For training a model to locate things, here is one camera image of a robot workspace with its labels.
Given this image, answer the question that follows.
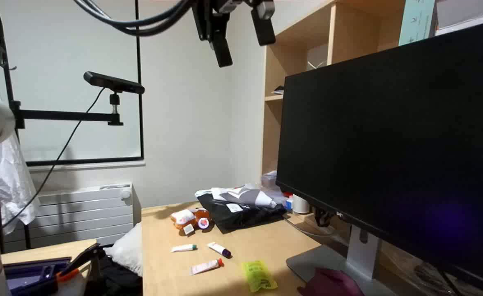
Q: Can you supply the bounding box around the small white tube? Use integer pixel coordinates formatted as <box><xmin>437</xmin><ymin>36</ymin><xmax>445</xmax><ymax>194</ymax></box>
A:
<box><xmin>169</xmin><ymin>242</ymin><xmax>199</xmax><ymax>255</ymax></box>

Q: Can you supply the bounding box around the small brown box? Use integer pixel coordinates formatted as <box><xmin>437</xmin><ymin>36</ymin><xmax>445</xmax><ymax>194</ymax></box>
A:
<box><xmin>179</xmin><ymin>220</ymin><xmax>197</xmax><ymax>237</ymax></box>

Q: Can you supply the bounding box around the white radiator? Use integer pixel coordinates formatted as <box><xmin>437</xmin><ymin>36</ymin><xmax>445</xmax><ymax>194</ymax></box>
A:
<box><xmin>30</xmin><ymin>183</ymin><xmax>136</xmax><ymax>248</ymax></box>

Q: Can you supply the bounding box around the white grey cloth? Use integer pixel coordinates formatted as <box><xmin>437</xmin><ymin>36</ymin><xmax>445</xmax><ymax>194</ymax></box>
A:
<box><xmin>194</xmin><ymin>184</ymin><xmax>289</xmax><ymax>211</ymax></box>

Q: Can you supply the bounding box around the black bag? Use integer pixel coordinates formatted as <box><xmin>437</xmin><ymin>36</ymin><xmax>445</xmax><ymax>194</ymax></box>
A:
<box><xmin>84</xmin><ymin>245</ymin><xmax>143</xmax><ymax>296</ymax></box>

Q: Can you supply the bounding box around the silver monitor stand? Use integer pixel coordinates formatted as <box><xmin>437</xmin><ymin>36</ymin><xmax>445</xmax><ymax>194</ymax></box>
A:
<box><xmin>286</xmin><ymin>224</ymin><xmax>399</xmax><ymax>296</ymax></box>

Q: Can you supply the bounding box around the orange handled tool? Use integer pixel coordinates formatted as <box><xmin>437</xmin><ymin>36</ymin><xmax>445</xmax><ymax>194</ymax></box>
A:
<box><xmin>54</xmin><ymin>243</ymin><xmax>100</xmax><ymax>286</ymax></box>

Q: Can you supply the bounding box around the black computer monitor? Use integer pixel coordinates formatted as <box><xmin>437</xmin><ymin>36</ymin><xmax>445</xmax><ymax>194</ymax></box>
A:
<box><xmin>276</xmin><ymin>15</ymin><xmax>483</xmax><ymax>293</ymax></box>

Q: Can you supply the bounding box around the white cup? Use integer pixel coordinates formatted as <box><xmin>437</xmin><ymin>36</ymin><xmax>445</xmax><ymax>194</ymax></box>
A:
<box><xmin>291</xmin><ymin>192</ymin><xmax>312</xmax><ymax>216</ymax></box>

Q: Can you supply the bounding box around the small wooden table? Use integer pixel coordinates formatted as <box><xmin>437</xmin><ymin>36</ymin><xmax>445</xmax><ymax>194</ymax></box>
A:
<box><xmin>0</xmin><ymin>237</ymin><xmax>99</xmax><ymax>296</ymax></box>

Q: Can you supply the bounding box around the white lab coat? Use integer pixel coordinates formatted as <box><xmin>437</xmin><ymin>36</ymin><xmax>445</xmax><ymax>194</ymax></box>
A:
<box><xmin>0</xmin><ymin>76</ymin><xmax>41</xmax><ymax>237</ymax></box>

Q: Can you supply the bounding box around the green snack packet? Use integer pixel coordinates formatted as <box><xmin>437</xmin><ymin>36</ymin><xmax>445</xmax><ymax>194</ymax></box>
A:
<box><xmin>240</xmin><ymin>258</ymin><xmax>279</xmax><ymax>294</ymax></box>

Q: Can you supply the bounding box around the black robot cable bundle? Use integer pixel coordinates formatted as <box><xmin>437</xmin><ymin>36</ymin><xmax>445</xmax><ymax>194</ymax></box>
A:
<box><xmin>74</xmin><ymin>0</ymin><xmax>195</xmax><ymax>38</ymax></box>

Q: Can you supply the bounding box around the black monitor cable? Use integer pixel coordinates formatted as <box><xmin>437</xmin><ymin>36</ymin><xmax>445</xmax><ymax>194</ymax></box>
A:
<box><xmin>312</xmin><ymin>206</ymin><xmax>337</xmax><ymax>229</ymax></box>

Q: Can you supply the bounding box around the white tube red cap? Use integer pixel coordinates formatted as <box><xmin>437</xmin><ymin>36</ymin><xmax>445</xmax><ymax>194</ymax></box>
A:
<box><xmin>189</xmin><ymin>257</ymin><xmax>225</xmax><ymax>276</ymax></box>

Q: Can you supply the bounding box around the blue plastic tray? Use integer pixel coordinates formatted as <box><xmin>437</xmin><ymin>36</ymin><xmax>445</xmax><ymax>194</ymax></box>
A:
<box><xmin>2</xmin><ymin>260</ymin><xmax>74</xmax><ymax>296</ymax></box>

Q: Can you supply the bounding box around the wooden shelf unit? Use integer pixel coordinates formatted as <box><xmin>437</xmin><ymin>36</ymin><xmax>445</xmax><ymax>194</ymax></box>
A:
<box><xmin>261</xmin><ymin>0</ymin><xmax>407</xmax><ymax>178</ymax></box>

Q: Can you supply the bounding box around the teal plank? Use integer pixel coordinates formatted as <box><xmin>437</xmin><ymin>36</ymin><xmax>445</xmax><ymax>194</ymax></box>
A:
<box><xmin>398</xmin><ymin>0</ymin><xmax>437</xmax><ymax>46</ymax></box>

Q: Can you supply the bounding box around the thin black camera cable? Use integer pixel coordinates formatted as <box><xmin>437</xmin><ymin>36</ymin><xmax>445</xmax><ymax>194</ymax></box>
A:
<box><xmin>2</xmin><ymin>87</ymin><xmax>107</xmax><ymax>229</ymax></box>

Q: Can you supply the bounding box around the black bar camera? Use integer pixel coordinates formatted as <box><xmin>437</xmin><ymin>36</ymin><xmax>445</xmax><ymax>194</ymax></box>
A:
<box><xmin>82</xmin><ymin>71</ymin><xmax>146</xmax><ymax>95</ymax></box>

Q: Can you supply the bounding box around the maroon cloth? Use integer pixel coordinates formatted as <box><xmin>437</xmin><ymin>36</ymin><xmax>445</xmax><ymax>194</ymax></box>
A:
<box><xmin>297</xmin><ymin>266</ymin><xmax>366</xmax><ymax>296</ymax></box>

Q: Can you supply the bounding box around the clear plastic bag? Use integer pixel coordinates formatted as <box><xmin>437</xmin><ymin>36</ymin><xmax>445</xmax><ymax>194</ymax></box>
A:
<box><xmin>105</xmin><ymin>222</ymin><xmax>145</xmax><ymax>278</ymax></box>

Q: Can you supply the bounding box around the white tube black cap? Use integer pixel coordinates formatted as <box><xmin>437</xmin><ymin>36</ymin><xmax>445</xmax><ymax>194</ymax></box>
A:
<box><xmin>207</xmin><ymin>240</ymin><xmax>233</xmax><ymax>260</ymax></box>

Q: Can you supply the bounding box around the black folded cloth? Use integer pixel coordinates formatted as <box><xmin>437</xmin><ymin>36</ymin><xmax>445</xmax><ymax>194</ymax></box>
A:
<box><xmin>197</xmin><ymin>192</ymin><xmax>289</xmax><ymax>235</ymax></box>

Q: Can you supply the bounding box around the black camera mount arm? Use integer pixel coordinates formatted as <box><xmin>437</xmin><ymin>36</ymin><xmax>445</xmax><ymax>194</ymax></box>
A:
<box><xmin>10</xmin><ymin>92</ymin><xmax>125</xmax><ymax>130</ymax></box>

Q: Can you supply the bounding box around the black framed window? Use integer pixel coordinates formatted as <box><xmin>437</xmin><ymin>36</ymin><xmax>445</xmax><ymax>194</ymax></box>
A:
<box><xmin>0</xmin><ymin>0</ymin><xmax>146</xmax><ymax>168</ymax></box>

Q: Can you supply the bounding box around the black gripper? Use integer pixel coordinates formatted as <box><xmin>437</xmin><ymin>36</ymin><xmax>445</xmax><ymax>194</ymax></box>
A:
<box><xmin>191</xmin><ymin>0</ymin><xmax>278</xmax><ymax>69</ymax></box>

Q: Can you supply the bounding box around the white orange packet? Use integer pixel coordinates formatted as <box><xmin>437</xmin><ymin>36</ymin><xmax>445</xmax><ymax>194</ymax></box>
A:
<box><xmin>169</xmin><ymin>207</ymin><xmax>197</xmax><ymax>225</ymax></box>

